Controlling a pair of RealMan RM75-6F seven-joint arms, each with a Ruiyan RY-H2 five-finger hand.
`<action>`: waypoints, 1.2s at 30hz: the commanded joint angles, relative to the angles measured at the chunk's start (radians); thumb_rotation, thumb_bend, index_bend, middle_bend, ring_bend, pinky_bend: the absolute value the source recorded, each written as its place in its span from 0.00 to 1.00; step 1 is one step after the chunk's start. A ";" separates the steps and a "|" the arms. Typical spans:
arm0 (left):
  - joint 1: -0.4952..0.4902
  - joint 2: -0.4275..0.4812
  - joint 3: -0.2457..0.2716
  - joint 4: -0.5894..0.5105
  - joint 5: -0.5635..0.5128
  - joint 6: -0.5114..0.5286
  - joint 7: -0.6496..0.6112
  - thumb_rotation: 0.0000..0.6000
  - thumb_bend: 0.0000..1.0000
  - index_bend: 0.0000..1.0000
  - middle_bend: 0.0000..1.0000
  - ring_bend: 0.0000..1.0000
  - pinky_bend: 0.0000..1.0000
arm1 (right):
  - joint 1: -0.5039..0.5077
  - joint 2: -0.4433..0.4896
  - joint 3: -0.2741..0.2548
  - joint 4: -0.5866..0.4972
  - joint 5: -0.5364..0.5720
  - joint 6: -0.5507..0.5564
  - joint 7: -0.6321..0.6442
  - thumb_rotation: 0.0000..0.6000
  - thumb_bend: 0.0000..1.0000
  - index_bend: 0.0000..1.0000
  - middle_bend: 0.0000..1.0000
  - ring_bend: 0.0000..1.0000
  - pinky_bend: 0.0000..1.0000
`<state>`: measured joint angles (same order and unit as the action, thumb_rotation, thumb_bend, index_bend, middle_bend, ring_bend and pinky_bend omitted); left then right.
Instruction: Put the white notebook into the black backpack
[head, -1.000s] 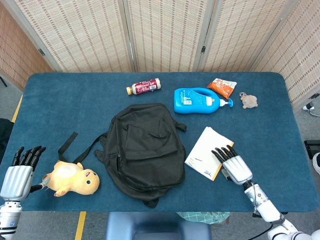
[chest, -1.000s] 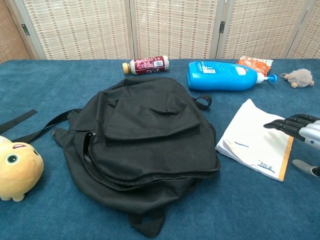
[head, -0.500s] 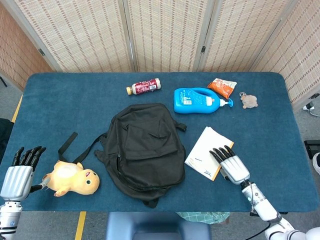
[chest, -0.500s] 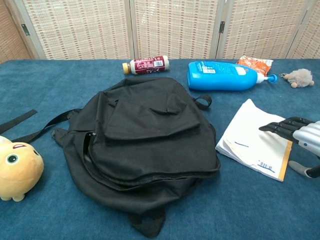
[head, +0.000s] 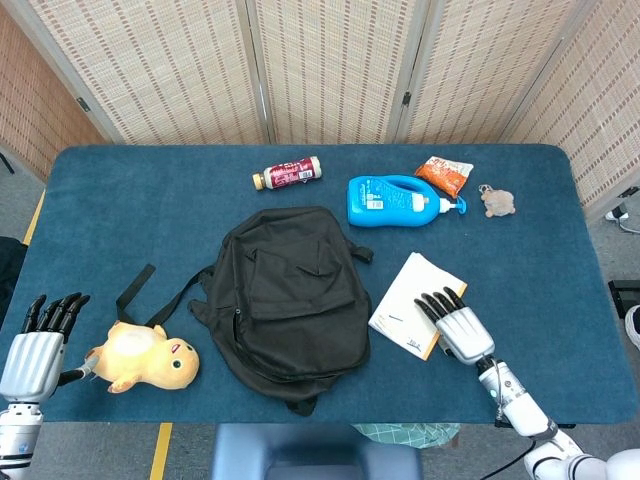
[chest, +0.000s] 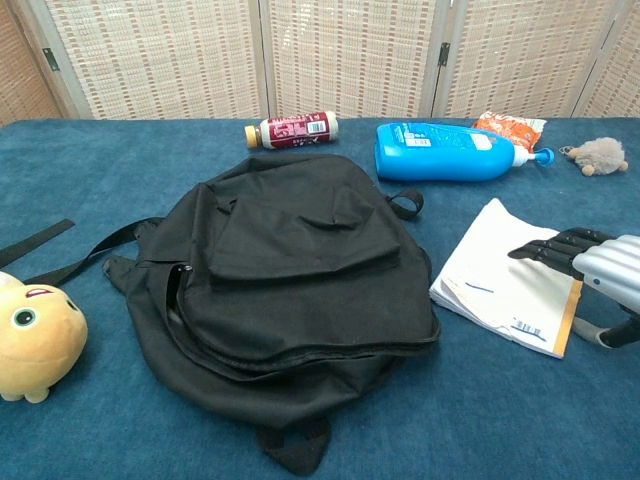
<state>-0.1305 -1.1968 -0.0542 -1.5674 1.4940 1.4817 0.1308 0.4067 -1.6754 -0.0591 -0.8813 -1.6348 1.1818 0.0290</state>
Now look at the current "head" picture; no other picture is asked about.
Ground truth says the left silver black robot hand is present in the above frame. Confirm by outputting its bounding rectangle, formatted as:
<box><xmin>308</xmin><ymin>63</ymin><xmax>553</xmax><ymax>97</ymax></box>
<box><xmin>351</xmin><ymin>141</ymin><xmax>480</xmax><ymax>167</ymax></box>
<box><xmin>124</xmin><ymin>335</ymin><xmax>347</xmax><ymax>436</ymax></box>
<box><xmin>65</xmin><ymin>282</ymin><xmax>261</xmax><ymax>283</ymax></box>
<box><xmin>0</xmin><ymin>292</ymin><xmax>97</xmax><ymax>404</ymax></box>

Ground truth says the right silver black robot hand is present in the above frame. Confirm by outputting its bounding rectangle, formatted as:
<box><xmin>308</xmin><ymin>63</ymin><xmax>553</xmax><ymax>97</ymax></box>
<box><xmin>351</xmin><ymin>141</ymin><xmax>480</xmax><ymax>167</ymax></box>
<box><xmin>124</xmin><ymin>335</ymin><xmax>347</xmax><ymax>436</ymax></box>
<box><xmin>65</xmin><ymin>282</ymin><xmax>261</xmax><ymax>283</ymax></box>
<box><xmin>414</xmin><ymin>287</ymin><xmax>496</xmax><ymax>365</ymax></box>

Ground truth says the white notebook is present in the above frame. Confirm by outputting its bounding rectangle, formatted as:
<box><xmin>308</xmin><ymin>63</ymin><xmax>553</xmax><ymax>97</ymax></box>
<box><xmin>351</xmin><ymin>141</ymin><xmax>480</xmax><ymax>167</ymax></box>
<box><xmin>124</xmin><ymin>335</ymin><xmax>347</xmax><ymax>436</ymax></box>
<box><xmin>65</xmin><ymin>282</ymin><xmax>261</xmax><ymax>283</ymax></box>
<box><xmin>368</xmin><ymin>252</ymin><xmax>469</xmax><ymax>362</ymax></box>

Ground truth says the black fabric backpack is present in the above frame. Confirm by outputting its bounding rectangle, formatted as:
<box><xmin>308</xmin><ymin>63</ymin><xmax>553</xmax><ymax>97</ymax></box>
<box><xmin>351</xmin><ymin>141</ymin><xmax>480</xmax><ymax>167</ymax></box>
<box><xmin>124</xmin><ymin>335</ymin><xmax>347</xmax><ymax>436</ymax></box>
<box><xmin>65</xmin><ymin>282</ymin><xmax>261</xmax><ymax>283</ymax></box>
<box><xmin>115</xmin><ymin>206</ymin><xmax>375</xmax><ymax>417</ymax></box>

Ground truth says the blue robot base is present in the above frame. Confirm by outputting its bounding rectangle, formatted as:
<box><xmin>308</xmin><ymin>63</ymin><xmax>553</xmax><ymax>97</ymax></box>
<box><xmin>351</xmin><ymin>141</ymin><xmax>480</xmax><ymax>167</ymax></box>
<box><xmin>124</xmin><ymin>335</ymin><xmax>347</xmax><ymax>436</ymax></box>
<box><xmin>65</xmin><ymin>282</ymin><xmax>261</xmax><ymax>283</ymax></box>
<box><xmin>210</xmin><ymin>423</ymin><xmax>424</xmax><ymax>480</ymax></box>

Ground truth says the black bag on floor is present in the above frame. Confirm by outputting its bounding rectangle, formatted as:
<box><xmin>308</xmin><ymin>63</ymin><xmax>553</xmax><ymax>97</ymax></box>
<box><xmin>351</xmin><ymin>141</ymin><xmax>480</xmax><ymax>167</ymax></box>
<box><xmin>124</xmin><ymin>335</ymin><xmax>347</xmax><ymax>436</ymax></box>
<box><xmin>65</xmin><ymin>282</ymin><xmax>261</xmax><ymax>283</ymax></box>
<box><xmin>0</xmin><ymin>235</ymin><xmax>29</xmax><ymax>326</ymax></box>

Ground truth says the yellow plush animal toy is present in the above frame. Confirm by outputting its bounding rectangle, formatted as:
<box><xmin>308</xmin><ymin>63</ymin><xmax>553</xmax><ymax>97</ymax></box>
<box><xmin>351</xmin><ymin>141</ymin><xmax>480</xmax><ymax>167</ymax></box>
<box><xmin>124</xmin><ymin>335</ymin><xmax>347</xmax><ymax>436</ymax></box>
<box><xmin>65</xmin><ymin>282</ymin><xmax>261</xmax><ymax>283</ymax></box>
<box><xmin>83</xmin><ymin>320</ymin><xmax>200</xmax><ymax>395</ymax></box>

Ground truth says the green checked cloth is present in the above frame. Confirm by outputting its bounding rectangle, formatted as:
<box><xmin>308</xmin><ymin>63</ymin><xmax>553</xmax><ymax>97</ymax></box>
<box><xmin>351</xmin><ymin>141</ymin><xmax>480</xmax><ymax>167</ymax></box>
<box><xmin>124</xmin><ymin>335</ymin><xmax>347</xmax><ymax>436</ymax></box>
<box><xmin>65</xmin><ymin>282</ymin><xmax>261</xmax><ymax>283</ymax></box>
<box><xmin>352</xmin><ymin>422</ymin><xmax>461</xmax><ymax>450</ymax></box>

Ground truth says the blue pump lotion bottle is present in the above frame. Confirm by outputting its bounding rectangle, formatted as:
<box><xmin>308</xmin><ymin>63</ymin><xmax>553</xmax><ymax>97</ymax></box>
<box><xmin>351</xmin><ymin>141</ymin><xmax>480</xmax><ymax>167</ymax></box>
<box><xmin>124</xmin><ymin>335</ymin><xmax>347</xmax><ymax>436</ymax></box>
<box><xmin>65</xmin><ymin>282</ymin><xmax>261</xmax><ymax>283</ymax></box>
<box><xmin>347</xmin><ymin>174</ymin><xmax>468</xmax><ymax>229</ymax></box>

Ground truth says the orange snack packet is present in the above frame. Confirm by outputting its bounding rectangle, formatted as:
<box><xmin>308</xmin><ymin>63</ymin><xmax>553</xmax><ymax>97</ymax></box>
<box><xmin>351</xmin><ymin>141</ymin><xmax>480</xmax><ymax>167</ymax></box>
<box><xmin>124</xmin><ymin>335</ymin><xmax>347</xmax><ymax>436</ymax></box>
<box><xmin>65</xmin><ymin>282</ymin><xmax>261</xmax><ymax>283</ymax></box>
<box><xmin>414</xmin><ymin>155</ymin><xmax>475</xmax><ymax>198</ymax></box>

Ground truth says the black box on floor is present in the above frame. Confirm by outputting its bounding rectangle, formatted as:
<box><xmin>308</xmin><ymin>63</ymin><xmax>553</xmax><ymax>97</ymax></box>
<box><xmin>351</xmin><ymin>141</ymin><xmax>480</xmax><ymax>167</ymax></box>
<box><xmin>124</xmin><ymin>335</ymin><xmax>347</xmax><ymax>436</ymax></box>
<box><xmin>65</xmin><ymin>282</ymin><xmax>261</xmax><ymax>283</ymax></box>
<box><xmin>607</xmin><ymin>279</ymin><xmax>640</xmax><ymax>317</ymax></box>

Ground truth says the black and white shoe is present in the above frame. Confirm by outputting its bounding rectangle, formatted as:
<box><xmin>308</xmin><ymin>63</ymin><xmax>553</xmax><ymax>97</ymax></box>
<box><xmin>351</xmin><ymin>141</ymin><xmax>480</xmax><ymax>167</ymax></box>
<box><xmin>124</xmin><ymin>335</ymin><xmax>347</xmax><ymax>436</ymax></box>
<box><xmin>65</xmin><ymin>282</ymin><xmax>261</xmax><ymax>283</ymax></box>
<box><xmin>624</xmin><ymin>304</ymin><xmax>640</xmax><ymax>351</ymax></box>

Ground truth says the blue felt table cover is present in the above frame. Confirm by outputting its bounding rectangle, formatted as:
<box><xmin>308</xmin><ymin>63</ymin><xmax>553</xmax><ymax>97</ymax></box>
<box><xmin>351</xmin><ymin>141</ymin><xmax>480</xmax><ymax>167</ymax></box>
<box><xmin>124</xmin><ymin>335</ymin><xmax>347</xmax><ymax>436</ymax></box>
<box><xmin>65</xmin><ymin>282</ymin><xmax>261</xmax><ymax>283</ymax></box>
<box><xmin>0</xmin><ymin>143</ymin><xmax>639</xmax><ymax>426</ymax></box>

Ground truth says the drink bottle with red label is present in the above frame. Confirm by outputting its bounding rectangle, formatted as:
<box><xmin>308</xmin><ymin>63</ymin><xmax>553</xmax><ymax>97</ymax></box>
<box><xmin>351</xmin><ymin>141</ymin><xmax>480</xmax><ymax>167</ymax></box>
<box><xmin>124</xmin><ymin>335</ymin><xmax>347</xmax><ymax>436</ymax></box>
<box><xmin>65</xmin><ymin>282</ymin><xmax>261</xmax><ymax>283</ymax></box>
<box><xmin>252</xmin><ymin>156</ymin><xmax>324</xmax><ymax>192</ymax></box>

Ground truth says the woven folding screen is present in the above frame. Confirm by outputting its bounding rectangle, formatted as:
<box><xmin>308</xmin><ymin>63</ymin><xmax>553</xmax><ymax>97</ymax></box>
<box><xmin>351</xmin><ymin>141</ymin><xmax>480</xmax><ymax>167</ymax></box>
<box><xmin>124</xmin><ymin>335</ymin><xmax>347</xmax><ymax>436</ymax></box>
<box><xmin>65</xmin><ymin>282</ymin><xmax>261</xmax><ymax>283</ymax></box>
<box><xmin>0</xmin><ymin>0</ymin><xmax>640</xmax><ymax>211</ymax></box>

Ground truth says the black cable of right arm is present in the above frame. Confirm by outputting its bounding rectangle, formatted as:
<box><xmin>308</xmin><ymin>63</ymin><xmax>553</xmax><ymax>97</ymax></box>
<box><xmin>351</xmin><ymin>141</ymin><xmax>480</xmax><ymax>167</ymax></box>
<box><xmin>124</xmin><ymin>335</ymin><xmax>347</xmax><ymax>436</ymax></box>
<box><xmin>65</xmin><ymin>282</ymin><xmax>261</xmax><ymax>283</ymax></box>
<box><xmin>502</xmin><ymin>438</ymin><xmax>537</xmax><ymax>475</ymax></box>

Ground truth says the beige fluffy plush keychain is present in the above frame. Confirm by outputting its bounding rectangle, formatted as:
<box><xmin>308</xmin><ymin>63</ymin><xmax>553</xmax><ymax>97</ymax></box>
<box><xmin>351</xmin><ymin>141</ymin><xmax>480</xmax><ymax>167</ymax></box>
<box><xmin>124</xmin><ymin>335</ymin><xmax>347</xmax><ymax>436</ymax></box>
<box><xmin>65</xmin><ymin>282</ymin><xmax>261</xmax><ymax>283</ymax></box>
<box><xmin>478</xmin><ymin>183</ymin><xmax>517</xmax><ymax>219</ymax></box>

